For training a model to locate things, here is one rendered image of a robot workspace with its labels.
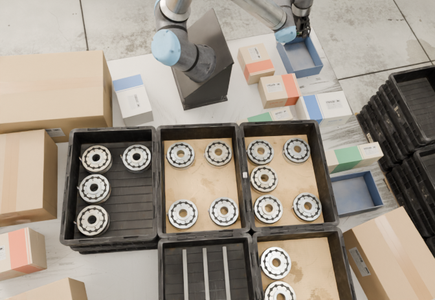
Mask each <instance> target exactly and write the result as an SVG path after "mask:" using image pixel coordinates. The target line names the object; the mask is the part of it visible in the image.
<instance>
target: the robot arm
mask: <svg viewBox="0 0 435 300"><path fill-rule="evenodd" d="M231 1H232V2H234V3H235V4H237V5H238V6H239V7H241V8H242V9H244V10H245V11H246V12H248V13H249V14H250V15H252V16H253V17H255V18H256V19H257V20H258V21H260V22H261V23H263V24H264V25H265V26H267V27H269V28H270V29H271V30H273V31H274V36H275V38H276V44H278V42H279V43H281V44H282V45H285V43H287V42H290V41H293V40H294V39H295V38H297V37H298V38H301V37H302V38H306V37H307V36H308V37H311V38H312V35H311V27H310V22H309V20H310V19H309V17H308V16H309V14H310V12H311V8H312V5H313V1H314V0H231ZM191 2H192V0H156V2H155V8H154V14H155V24H156V32H157V33H156V34H155V35H154V37H153V41H152V42H151V51H152V54H153V56H154V58H155V59H156V60H157V61H158V62H160V63H162V64H164V65H167V66H170V67H173V68H174V69H177V70H179V71H182V72H183V73H184V74H185V75H186V76H187V77H188V78H189V79H190V80H192V81H194V82H204V81H205V80H207V79H208V78H209V77H210V76H211V75H212V73H213V72H214V69H215V68H216V62H217V58H216V53H215V51H214V50H213V49H212V48H211V47H209V46H208V45H203V44H194V43H192V42H190V41H189V40H188V32H187V26H186V22H187V20H188V18H189V16H190V14H191V7H190V4H191Z"/></svg>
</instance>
